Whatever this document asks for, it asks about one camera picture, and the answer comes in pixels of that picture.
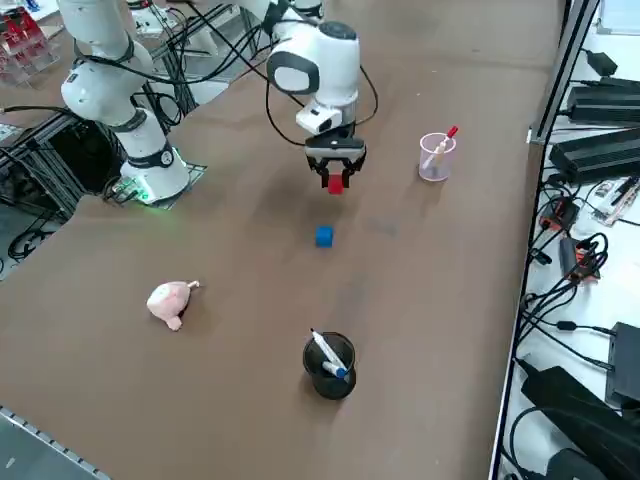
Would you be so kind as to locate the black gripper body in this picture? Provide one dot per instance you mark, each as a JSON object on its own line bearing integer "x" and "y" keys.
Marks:
{"x": 335, "y": 149}

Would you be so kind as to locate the red magnetic block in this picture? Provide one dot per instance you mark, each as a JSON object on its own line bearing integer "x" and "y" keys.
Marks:
{"x": 336, "y": 185}

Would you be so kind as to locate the blue magnetic block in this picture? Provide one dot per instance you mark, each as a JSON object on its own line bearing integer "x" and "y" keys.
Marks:
{"x": 324, "y": 237}

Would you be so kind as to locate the clear pink plastic cup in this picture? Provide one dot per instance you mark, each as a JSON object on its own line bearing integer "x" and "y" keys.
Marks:
{"x": 435, "y": 167}

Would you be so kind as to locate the red capped marker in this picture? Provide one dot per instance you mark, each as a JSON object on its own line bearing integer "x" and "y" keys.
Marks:
{"x": 452, "y": 131}

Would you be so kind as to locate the white marker with blue cap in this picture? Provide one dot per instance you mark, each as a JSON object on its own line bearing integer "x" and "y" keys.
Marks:
{"x": 327, "y": 355}

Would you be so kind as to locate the pink plush pig toy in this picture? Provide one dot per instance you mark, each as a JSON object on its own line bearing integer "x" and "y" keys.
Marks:
{"x": 167, "y": 300}

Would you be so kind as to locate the orange and black device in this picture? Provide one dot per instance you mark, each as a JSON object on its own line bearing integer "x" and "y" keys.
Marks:
{"x": 561, "y": 214}

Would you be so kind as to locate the black pen cup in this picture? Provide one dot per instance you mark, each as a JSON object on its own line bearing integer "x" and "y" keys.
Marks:
{"x": 330, "y": 385}

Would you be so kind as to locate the black adapter with orange plug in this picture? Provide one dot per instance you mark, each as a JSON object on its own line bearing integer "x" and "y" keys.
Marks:
{"x": 570, "y": 255}

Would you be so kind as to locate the ribbed black power brick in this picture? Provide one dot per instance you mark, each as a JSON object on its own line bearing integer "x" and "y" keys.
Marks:
{"x": 595, "y": 155}

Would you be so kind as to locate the black metal rack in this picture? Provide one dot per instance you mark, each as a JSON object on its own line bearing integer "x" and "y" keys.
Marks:
{"x": 65, "y": 165}

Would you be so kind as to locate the large black power brick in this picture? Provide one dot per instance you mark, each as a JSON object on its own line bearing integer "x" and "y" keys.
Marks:
{"x": 605, "y": 105}

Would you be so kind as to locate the bare circuit board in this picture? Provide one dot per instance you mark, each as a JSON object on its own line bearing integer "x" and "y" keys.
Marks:
{"x": 617, "y": 200}

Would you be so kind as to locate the small black power adapter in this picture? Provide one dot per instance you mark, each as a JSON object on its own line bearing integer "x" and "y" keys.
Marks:
{"x": 601, "y": 61}

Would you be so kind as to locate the clear acrylic shelf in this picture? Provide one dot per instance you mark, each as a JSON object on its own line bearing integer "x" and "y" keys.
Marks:
{"x": 25, "y": 50}

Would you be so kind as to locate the black box adapter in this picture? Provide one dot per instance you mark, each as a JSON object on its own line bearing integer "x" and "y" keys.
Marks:
{"x": 624, "y": 362}

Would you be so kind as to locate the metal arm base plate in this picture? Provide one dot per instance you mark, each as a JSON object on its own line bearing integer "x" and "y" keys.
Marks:
{"x": 195, "y": 172}

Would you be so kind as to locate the aluminium camera post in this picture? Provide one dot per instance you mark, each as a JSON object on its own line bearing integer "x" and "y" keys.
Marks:
{"x": 565, "y": 70}

